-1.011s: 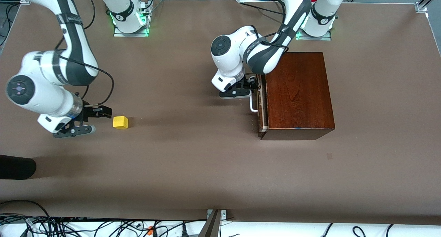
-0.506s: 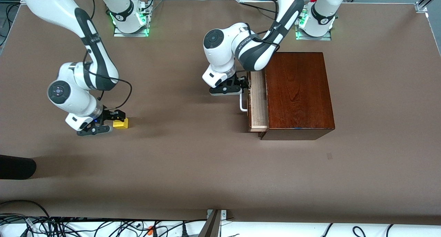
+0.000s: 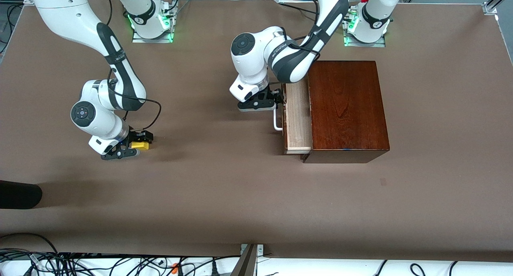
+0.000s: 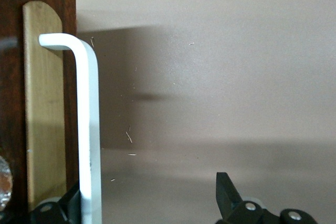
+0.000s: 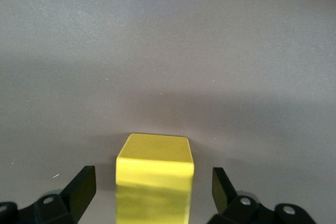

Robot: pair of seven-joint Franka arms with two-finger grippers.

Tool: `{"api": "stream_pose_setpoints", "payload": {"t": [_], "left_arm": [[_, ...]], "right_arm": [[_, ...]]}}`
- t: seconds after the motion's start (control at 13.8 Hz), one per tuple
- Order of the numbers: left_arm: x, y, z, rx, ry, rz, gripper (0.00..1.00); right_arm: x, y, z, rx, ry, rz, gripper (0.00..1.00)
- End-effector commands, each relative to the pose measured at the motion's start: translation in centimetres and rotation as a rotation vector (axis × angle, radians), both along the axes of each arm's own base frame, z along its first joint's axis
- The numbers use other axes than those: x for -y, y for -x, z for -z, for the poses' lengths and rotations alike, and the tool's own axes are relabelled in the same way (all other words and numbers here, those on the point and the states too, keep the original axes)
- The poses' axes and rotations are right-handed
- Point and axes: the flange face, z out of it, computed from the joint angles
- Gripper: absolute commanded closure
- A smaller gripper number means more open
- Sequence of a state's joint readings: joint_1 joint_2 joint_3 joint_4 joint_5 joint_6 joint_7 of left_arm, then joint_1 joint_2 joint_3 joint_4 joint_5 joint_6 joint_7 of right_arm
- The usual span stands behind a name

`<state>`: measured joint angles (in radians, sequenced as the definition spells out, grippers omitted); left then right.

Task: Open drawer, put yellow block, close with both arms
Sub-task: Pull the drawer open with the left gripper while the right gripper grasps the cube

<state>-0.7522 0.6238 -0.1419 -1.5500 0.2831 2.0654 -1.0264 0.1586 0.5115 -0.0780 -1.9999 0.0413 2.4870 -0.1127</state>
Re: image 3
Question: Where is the wooden drawer with white handle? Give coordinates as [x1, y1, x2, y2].
[273, 81, 313, 155]

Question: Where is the dark brown wooden cabinet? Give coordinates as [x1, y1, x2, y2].
[301, 60, 390, 164]

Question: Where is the black rounded cylinder object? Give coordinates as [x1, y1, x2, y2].
[0, 180, 43, 209]

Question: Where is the dark metal strut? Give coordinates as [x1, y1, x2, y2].
[230, 245, 258, 276]

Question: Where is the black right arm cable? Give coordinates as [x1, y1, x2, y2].
[102, 0, 162, 134]

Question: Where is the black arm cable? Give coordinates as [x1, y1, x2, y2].
[285, 0, 323, 54]
[102, 0, 162, 134]

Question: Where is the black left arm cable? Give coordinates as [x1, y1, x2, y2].
[285, 0, 323, 54]

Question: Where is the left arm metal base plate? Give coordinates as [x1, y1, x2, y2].
[343, 33, 386, 48]

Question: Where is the long black power cable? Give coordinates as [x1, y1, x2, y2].
[278, 1, 318, 16]

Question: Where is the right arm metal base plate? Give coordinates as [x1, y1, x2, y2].
[131, 27, 174, 44]

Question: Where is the arched black cable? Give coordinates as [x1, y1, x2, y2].
[0, 233, 61, 256]

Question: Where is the aluminium corner bracket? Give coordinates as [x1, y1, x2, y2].
[240, 244, 264, 257]

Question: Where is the aluminium frame corner profile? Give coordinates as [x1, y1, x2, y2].
[482, 0, 513, 16]

